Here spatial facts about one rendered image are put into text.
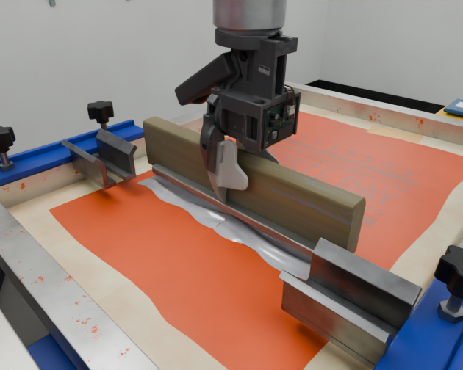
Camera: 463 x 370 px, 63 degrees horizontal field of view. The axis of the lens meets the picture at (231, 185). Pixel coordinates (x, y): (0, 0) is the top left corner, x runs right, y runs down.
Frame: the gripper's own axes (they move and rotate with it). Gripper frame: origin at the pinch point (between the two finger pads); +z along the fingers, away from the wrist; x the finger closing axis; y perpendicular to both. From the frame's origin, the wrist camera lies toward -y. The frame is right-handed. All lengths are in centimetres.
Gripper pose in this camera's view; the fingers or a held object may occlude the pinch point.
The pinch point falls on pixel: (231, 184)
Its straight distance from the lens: 51.0
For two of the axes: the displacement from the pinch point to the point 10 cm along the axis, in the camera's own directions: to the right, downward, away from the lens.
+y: 7.3, 3.7, -5.8
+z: -0.1, 8.5, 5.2
